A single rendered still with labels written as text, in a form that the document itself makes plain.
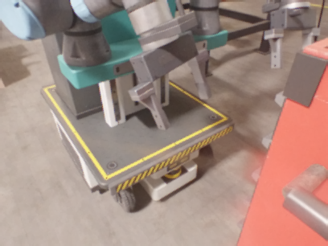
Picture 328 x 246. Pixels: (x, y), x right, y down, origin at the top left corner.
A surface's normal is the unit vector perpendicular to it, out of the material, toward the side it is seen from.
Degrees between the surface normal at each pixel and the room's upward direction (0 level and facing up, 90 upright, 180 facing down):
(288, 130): 90
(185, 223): 0
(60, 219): 0
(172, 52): 66
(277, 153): 90
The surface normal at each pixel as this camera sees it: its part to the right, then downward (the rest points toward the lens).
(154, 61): 0.59, 0.10
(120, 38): 0.58, 0.48
